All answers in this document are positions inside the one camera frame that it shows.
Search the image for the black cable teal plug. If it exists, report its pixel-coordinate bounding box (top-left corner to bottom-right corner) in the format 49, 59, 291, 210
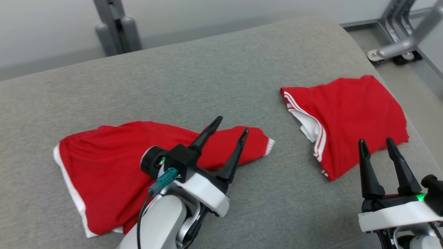
136, 167, 179, 249

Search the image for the grey metal stand with caster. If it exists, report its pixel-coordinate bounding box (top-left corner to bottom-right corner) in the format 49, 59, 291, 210
366, 0, 443, 67

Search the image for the red garment striped white trim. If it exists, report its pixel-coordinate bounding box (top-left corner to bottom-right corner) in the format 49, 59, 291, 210
280, 75, 410, 182

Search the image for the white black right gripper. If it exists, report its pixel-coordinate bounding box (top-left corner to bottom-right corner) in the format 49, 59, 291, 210
358, 137, 443, 233

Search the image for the grey metal frame post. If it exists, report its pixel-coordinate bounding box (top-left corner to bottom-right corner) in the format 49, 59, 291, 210
92, 0, 143, 57

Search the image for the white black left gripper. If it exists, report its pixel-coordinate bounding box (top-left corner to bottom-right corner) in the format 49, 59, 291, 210
175, 116, 250, 218

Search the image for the red garment plain white trim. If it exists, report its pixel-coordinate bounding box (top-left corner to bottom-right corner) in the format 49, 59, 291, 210
53, 120, 276, 239

